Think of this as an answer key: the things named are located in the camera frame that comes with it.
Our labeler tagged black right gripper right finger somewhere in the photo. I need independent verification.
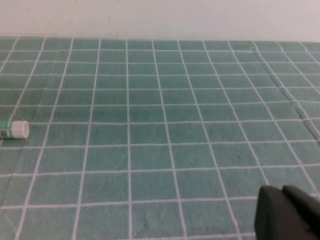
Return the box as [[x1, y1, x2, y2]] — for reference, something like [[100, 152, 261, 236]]
[[282, 185, 320, 240]]

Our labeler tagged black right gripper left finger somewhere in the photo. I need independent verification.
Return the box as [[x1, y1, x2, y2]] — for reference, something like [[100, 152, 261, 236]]
[[253, 185, 314, 240]]

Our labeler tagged green checkered tablecloth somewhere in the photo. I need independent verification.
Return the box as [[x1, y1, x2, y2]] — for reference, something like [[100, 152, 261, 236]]
[[0, 36, 320, 240]]

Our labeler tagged green white glue stick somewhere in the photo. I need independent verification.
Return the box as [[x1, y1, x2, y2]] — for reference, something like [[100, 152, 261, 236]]
[[0, 120, 31, 141]]

